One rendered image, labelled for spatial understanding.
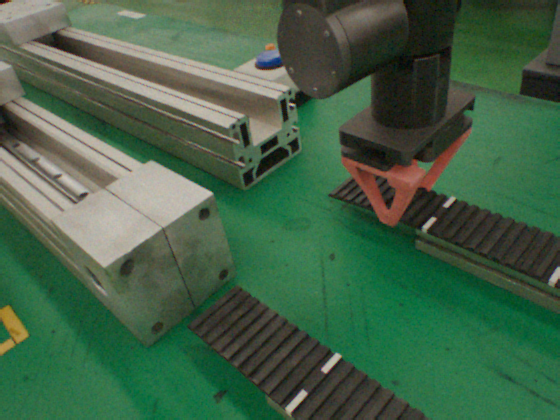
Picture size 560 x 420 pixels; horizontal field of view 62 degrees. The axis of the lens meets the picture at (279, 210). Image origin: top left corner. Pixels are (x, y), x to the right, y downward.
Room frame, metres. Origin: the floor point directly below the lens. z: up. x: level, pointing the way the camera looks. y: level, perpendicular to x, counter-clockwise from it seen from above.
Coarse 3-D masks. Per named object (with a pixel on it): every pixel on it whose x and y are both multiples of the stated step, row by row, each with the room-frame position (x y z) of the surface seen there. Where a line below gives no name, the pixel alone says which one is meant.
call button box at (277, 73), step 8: (248, 64) 0.65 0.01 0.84; (256, 64) 0.63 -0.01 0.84; (280, 64) 0.62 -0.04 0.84; (240, 72) 0.63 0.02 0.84; (248, 72) 0.62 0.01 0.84; (256, 72) 0.61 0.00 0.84; (264, 72) 0.61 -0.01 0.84; (272, 72) 0.60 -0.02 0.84; (280, 72) 0.60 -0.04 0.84; (272, 80) 0.58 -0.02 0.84; (280, 80) 0.59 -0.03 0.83; (288, 80) 0.60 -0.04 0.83; (296, 88) 0.61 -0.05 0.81; (296, 96) 0.61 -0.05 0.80; (304, 96) 0.62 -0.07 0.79; (296, 104) 0.60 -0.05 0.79
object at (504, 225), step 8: (496, 216) 0.28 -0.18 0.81; (488, 224) 0.27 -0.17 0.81; (496, 224) 0.27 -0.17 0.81; (504, 224) 0.27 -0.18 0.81; (512, 224) 0.27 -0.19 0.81; (480, 232) 0.26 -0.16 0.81; (488, 232) 0.26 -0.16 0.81; (496, 232) 0.26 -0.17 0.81; (504, 232) 0.26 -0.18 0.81; (472, 240) 0.26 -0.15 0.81; (480, 240) 0.26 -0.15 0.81; (488, 240) 0.26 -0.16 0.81; (496, 240) 0.25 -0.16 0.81; (464, 248) 0.25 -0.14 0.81; (472, 248) 0.25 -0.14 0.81; (480, 248) 0.25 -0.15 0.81; (488, 248) 0.25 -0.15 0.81; (480, 256) 0.24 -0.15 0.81; (488, 256) 0.24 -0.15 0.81
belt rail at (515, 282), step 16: (416, 240) 0.29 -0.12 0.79; (432, 240) 0.28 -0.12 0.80; (432, 256) 0.28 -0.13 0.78; (448, 256) 0.27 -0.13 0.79; (464, 256) 0.26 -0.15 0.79; (480, 272) 0.25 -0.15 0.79; (496, 272) 0.24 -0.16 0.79; (512, 272) 0.23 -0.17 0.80; (512, 288) 0.23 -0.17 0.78; (528, 288) 0.22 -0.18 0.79; (544, 288) 0.21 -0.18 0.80; (544, 304) 0.21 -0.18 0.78
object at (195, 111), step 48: (0, 48) 0.96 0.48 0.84; (48, 48) 0.82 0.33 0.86; (96, 48) 0.80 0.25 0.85; (144, 48) 0.72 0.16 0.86; (96, 96) 0.67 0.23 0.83; (144, 96) 0.55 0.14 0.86; (192, 96) 0.52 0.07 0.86; (240, 96) 0.52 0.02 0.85; (288, 96) 0.49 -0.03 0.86; (192, 144) 0.51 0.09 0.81; (240, 144) 0.44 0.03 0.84; (288, 144) 0.50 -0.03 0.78
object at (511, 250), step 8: (520, 224) 0.27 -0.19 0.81; (512, 232) 0.26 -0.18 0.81; (520, 232) 0.26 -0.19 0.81; (528, 232) 0.26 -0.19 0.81; (536, 232) 0.25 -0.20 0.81; (504, 240) 0.25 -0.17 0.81; (512, 240) 0.25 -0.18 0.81; (520, 240) 0.25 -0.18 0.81; (528, 240) 0.25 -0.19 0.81; (496, 248) 0.25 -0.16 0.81; (504, 248) 0.24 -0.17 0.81; (512, 248) 0.24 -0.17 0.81; (520, 248) 0.24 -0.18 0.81; (528, 248) 0.24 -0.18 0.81; (496, 256) 0.24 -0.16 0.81; (504, 256) 0.24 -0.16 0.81; (512, 256) 0.23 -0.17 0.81; (520, 256) 0.23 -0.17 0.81; (504, 264) 0.23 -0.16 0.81; (512, 264) 0.23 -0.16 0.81
